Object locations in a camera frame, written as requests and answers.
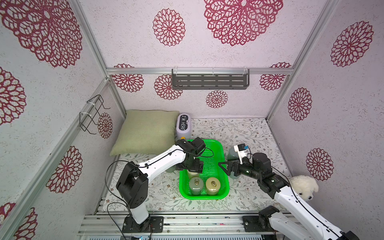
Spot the green pillow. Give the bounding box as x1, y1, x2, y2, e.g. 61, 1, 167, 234
110, 110, 180, 156

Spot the grey wall shelf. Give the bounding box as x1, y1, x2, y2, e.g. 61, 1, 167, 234
171, 69, 250, 90

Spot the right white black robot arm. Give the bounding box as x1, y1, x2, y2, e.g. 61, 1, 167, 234
218, 153, 359, 240

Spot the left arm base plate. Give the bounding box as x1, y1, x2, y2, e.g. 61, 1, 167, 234
122, 216, 164, 234

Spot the white digital clock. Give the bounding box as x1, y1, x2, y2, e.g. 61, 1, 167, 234
176, 113, 192, 140

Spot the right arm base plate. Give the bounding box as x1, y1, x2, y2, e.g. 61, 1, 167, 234
242, 216, 272, 233

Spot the black wire wall rack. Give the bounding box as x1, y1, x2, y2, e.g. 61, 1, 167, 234
79, 94, 110, 135

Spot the white plush dog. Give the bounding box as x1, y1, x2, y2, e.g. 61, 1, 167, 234
288, 175, 319, 202

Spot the green plastic basket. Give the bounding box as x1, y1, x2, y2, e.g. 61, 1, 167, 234
179, 140, 230, 200

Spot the beige canister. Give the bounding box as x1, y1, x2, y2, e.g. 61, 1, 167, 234
187, 171, 200, 179
206, 177, 221, 196

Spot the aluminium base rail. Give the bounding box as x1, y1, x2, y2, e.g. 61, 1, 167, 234
77, 211, 258, 237

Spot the blue-grey canister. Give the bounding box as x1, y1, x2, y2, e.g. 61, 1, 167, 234
227, 147, 240, 162

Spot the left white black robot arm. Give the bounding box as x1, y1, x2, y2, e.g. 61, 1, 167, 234
116, 138, 206, 224

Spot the grey-green canister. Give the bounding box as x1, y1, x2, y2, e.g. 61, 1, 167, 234
166, 166, 176, 173
189, 177, 204, 196

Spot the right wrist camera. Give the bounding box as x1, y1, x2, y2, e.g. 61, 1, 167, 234
234, 144, 251, 162

